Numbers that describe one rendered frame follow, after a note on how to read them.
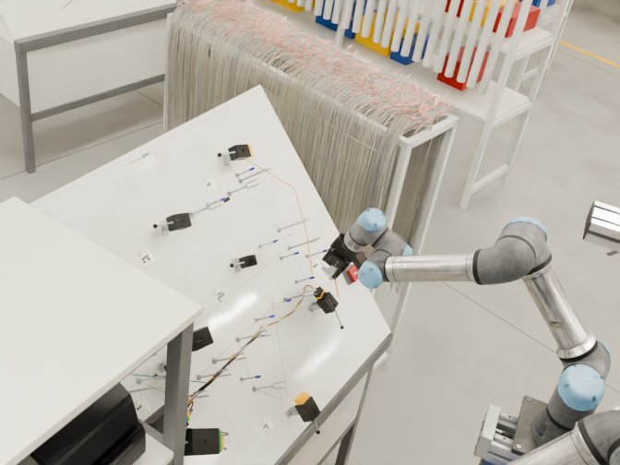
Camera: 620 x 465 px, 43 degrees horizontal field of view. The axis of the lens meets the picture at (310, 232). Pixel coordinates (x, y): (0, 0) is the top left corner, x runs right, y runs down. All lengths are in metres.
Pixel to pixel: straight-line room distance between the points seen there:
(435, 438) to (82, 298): 2.59
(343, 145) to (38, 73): 2.32
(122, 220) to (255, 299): 0.51
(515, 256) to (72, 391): 1.21
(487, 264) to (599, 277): 3.13
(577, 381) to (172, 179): 1.28
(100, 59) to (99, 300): 3.76
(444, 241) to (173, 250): 2.91
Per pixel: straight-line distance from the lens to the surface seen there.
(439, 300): 4.54
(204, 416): 2.31
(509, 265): 2.09
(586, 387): 2.25
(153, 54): 5.41
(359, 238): 2.37
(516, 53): 4.94
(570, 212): 5.71
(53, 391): 1.33
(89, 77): 5.15
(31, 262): 1.57
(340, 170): 3.15
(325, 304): 2.59
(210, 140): 2.54
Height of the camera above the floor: 2.84
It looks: 36 degrees down
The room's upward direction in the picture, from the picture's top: 10 degrees clockwise
